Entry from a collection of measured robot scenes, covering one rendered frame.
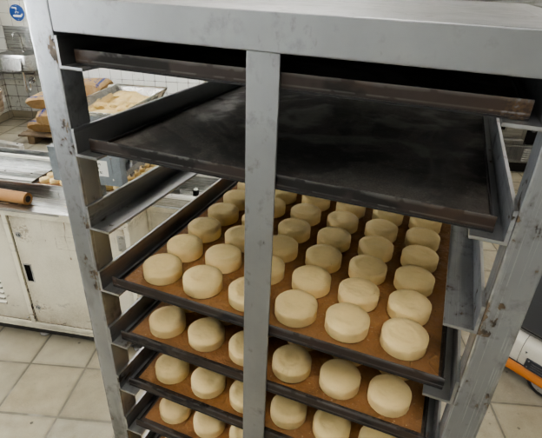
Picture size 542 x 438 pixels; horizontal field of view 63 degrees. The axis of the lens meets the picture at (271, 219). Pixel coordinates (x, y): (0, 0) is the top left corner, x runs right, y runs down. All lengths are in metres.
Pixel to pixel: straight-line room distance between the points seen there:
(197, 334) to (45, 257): 1.92
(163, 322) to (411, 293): 0.33
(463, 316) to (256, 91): 0.27
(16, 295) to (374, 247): 2.35
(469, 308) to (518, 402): 2.28
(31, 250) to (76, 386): 0.72
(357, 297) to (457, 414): 0.16
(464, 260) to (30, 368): 2.46
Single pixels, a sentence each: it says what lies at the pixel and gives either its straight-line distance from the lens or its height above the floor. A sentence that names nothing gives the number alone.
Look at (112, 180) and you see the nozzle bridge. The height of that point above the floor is 1.05.
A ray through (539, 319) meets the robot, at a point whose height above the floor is 0.41.
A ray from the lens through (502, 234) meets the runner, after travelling 0.39.
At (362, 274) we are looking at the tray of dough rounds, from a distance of 0.59.
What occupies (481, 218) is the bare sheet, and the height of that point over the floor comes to 1.68.
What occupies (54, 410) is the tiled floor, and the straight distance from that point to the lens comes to 2.51.
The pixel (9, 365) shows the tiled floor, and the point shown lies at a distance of 2.81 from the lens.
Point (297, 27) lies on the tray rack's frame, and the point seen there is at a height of 1.81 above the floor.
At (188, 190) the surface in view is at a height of 0.84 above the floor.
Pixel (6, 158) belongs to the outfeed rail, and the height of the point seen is 0.88.
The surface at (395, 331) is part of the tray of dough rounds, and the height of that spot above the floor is 1.51.
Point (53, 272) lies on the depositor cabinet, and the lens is 2.52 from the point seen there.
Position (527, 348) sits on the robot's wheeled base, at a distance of 2.67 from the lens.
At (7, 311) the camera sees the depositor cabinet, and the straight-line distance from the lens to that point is 2.89.
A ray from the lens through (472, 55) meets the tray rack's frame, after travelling 0.34.
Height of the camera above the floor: 1.84
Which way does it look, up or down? 29 degrees down
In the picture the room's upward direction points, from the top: 2 degrees clockwise
